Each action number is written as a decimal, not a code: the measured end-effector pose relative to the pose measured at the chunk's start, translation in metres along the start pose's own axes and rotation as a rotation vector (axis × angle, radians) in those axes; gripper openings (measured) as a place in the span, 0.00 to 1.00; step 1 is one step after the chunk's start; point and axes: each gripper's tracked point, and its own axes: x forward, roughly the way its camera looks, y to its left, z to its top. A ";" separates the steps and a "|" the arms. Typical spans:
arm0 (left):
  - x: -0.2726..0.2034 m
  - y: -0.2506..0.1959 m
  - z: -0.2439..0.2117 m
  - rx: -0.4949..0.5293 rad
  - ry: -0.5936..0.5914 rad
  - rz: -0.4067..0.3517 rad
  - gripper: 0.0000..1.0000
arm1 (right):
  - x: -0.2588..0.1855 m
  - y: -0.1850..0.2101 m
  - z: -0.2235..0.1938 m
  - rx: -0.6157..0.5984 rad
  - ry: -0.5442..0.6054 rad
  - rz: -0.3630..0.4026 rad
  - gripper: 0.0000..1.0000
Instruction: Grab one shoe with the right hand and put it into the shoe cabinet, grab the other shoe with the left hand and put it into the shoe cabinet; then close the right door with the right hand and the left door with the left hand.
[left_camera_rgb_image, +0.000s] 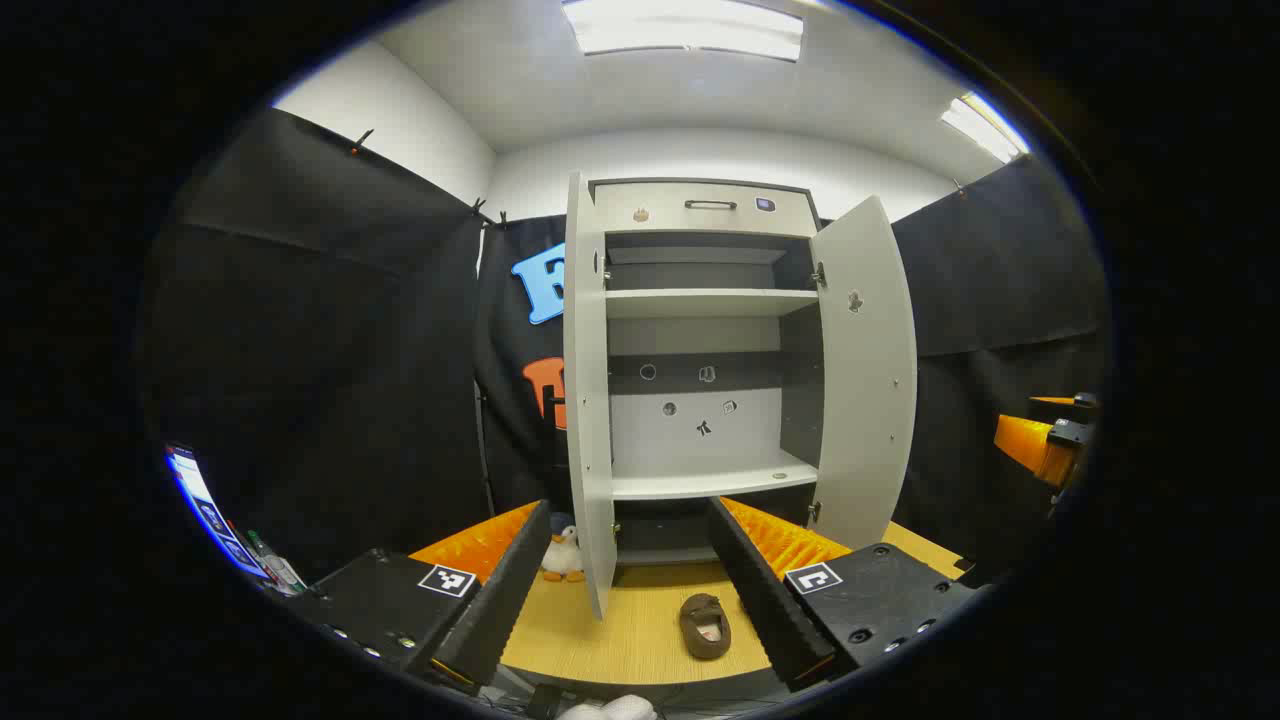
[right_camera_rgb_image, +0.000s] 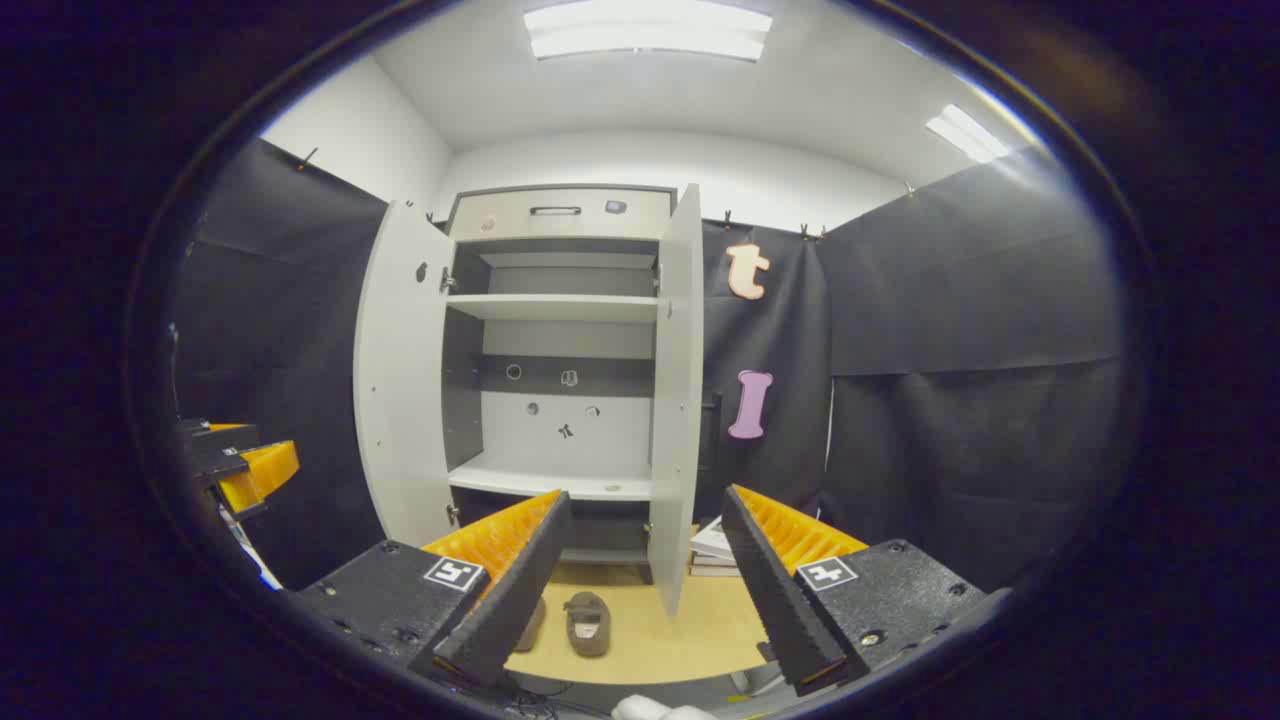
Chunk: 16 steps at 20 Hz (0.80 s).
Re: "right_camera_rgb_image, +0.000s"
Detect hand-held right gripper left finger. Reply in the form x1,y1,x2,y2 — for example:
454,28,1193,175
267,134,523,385
285,490,573,691

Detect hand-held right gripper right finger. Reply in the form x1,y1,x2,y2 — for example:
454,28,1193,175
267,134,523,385
720,485,986,698

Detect brown fuzzy shoe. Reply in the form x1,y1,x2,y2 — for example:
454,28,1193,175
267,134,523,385
563,591,612,658
515,597,548,653

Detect white shoe cabinet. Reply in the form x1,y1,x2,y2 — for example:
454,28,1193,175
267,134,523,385
440,183,681,586

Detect white cabinet door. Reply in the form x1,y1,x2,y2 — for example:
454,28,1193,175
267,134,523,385
645,183,706,621
353,198,459,549

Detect beige cabinet drawer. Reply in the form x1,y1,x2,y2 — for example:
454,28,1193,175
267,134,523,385
447,187,676,241

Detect white book with photo cover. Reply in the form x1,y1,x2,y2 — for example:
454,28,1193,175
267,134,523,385
690,516,741,559

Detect person's white sneaker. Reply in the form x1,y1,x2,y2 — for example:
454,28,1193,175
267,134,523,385
612,694,716,720

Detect black metal rack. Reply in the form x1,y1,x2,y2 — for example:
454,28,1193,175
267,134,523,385
700,392,723,491

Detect black backdrop cloth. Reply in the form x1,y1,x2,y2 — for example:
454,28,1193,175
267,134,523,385
165,135,1126,591

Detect small ceiling light panel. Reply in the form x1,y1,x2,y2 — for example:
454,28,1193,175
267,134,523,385
925,104,1013,164

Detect large ceiling light panel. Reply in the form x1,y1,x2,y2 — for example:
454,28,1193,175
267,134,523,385
523,2,773,63

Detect black floor cables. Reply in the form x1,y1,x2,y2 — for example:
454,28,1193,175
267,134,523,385
495,675,576,719

